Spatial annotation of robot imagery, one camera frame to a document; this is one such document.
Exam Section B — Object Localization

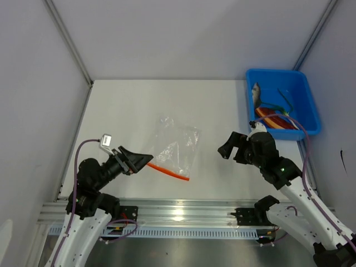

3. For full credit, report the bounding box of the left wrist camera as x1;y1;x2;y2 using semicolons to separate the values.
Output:
100;133;115;155

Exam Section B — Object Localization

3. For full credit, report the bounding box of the slotted cable duct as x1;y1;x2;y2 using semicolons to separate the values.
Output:
48;225;259;240

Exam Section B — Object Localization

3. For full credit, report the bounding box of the toy meat slice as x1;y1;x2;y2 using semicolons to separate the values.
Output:
255;107;299;130

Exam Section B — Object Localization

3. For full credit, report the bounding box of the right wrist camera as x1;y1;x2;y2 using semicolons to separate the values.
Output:
247;121;267;139

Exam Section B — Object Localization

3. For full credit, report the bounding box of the blue plastic bin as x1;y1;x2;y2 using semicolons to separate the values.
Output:
246;68;321;141

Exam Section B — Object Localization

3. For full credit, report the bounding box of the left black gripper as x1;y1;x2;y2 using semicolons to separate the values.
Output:
94;145;153;190

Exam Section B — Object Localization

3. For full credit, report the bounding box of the frame post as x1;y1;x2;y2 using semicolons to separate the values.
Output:
292;0;341;71
42;0;93;88

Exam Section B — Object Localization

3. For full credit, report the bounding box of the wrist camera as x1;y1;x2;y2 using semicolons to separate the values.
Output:
100;133;115;155
247;121;267;139

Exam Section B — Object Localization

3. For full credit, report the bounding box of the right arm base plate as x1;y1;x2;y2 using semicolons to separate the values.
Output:
230;207;274;226

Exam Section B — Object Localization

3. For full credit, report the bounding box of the toy green onion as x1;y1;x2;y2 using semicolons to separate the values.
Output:
258;88;296;115

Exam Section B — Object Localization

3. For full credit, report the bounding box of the left frame post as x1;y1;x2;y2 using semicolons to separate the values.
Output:
42;0;93;88

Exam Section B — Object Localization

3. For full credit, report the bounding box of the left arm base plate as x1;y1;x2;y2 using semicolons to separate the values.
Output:
111;206;139;221

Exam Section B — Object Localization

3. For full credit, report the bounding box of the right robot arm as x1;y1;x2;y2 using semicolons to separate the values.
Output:
217;131;355;266

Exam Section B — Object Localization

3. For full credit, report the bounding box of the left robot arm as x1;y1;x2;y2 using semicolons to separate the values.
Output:
46;146;154;266

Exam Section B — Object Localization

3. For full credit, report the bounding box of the aluminium rail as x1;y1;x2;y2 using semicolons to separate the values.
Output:
36;198;341;230

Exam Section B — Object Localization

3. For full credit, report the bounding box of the toy fish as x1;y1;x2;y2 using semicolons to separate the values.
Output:
251;82;262;108

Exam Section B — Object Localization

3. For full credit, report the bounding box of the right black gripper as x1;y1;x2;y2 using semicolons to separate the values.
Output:
217;132;264;169

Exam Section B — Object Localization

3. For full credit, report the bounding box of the clear zip top bag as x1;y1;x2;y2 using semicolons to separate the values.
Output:
143;115;201;181

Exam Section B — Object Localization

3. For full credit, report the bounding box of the right frame post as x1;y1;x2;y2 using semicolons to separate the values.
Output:
292;0;341;71

